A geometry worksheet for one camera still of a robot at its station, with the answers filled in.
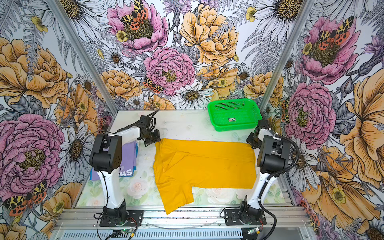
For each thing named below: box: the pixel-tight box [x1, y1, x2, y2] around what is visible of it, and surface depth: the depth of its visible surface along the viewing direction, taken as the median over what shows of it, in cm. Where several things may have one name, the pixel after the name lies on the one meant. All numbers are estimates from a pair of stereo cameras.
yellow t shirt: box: [153, 138, 257, 215], surface depth 93 cm
